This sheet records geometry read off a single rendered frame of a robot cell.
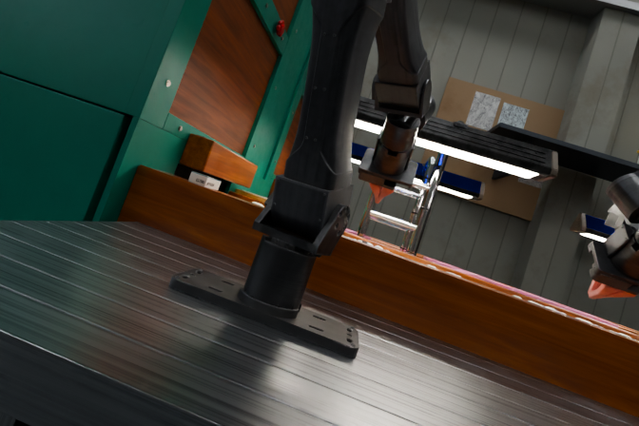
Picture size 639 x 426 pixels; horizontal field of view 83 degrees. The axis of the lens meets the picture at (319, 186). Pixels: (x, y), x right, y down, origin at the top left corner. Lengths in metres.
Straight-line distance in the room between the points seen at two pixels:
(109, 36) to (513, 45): 3.31
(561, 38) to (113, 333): 3.81
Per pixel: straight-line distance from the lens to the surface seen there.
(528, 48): 3.74
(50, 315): 0.30
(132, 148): 0.71
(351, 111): 0.39
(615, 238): 0.76
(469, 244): 3.23
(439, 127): 0.94
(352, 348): 0.38
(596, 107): 3.60
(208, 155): 0.80
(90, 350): 0.27
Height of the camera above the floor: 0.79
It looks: 4 degrees up
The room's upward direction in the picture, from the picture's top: 19 degrees clockwise
